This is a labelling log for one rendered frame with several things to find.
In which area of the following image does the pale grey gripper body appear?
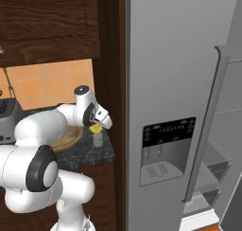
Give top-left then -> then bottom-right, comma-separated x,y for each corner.
95,108 -> 113,131

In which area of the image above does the glass of lemonade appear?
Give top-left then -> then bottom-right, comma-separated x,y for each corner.
88,123 -> 105,149

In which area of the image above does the grey fridge door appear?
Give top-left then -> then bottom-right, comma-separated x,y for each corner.
125,0 -> 241,231

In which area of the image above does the clear fridge drawer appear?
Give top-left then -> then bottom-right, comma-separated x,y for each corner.
201,158 -> 236,185
188,187 -> 223,209

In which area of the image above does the grey fridge body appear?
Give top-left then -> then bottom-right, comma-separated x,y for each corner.
179,0 -> 242,231

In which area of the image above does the round wooden board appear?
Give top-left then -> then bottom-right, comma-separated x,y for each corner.
50,124 -> 85,153

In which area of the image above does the tall dark wooden panel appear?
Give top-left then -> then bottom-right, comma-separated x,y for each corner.
92,0 -> 128,231

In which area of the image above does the dark wooden base cupboard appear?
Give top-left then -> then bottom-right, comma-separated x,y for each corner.
0,161 -> 118,231

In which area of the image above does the hanging metal tool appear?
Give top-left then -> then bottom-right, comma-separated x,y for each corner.
2,67 -> 17,99

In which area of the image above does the grey fridge door handle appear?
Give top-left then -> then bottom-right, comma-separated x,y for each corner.
180,44 -> 231,204

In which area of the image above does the dark wooden wall cupboard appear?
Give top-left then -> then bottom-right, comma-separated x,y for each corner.
0,0 -> 102,69

